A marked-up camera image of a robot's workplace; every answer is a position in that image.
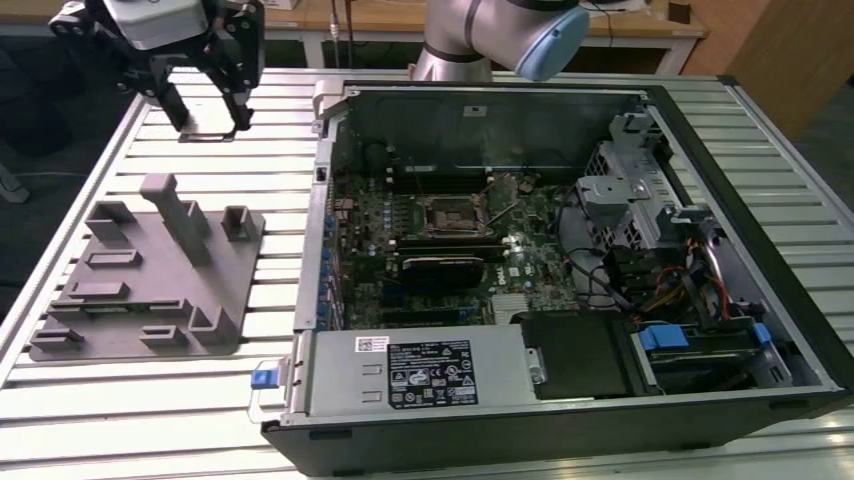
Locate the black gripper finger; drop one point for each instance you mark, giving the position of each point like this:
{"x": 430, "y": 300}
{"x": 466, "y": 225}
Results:
{"x": 143, "y": 75}
{"x": 243, "y": 50}

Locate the silver CPU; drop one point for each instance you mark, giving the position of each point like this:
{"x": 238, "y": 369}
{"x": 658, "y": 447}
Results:
{"x": 207, "y": 136}

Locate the CPU socket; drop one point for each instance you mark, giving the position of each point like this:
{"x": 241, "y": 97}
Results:
{"x": 453, "y": 216}

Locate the white paper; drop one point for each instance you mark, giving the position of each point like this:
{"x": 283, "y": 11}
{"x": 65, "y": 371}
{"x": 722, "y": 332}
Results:
{"x": 283, "y": 4}

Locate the wooden desk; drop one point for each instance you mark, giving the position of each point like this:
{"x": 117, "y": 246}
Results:
{"x": 307, "y": 17}

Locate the grey plastic case foot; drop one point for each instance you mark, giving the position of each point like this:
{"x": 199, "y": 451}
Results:
{"x": 327, "y": 97}

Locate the black office chair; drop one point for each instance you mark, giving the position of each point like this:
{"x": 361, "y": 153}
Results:
{"x": 27, "y": 100}

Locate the grey chair foot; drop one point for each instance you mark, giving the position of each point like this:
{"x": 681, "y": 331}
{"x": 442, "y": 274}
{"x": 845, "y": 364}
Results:
{"x": 14, "y": 190}

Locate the RAM slot white clips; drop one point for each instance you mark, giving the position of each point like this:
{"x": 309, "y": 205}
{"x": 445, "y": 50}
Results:
{"x": 441, "y": 170}
{"x": 441, "y": 181}

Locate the RAM slot black clips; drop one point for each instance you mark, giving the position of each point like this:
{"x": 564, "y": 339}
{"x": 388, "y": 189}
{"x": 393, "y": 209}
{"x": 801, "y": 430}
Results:
{"x": 441, "y": 186}
{"x": 441, "y": 175}

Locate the grey parts rack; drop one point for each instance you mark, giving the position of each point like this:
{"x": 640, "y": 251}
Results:
{"x": 167, "y": 280}

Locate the green RAM stick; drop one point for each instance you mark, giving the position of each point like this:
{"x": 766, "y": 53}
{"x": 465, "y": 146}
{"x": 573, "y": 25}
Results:
{"x": 454, "y": 252}

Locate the black graphics card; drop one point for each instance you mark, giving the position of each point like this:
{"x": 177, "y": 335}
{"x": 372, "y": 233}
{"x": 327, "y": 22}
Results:
{"x": 441, "y": 275}

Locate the green motherboard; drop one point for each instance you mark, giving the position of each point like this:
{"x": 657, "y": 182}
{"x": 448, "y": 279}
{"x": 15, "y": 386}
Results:
{"x": 534, "y": 240}

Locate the black expansion slot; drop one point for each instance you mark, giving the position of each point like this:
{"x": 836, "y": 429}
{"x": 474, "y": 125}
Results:
{"x": 421, "y": 316}

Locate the metal drive cage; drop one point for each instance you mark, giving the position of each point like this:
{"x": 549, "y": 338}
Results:
{"x": 614, "y": 197}

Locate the blue case latch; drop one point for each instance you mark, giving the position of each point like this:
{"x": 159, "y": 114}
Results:
{"x": 263, "y": 378}

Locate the grey power supply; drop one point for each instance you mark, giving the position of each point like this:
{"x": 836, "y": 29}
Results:
{"x": 327, "y": 370}

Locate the silver heatsink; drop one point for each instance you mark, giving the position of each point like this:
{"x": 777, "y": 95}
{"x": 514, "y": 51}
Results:
{"x": 510, "y": 307}

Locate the small black box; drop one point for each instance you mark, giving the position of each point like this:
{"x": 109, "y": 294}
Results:
{"x": 680, "y": 12}

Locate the grey plastic latch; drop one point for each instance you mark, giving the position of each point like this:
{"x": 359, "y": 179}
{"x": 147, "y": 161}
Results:
{"x": 681, "y": 215}

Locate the black plastic shroud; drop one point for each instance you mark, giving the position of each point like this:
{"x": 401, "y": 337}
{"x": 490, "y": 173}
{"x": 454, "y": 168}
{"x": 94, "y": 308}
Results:
{"x": 574, "y": 350}

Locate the wooden cabinet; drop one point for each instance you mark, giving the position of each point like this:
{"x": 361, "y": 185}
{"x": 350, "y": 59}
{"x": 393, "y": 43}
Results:
{"x": 788, "y": 50}

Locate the hard disk in blue carrier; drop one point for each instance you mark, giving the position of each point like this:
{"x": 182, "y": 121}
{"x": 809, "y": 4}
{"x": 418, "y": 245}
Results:
{"x": 664, "y": 337}

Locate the black PC case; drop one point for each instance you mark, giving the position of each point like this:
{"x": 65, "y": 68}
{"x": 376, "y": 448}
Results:
{"x": 534, "y": 445}

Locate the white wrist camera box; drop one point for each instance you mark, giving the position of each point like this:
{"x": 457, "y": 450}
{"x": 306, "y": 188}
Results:
{"x": 161, "y": 25}

